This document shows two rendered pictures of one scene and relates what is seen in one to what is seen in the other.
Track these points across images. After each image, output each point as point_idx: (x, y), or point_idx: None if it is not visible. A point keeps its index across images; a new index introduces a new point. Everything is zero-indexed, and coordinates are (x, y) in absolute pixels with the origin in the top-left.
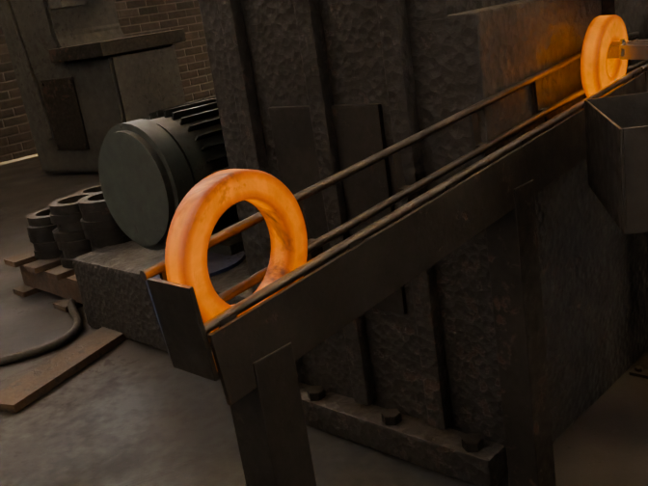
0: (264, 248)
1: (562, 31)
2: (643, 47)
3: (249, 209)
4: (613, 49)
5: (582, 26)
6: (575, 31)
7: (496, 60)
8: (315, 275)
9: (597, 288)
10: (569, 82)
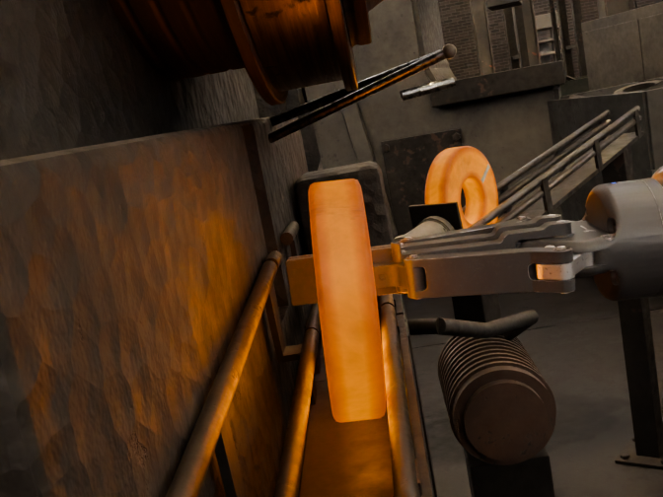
0: None
1: (219, 236)
2: (490, 259)
3: None
4: (380, 272)
5: (241, 219)
6: (235, 233)
7: (95, 409)
8: None
9: None
10: (254, 376)
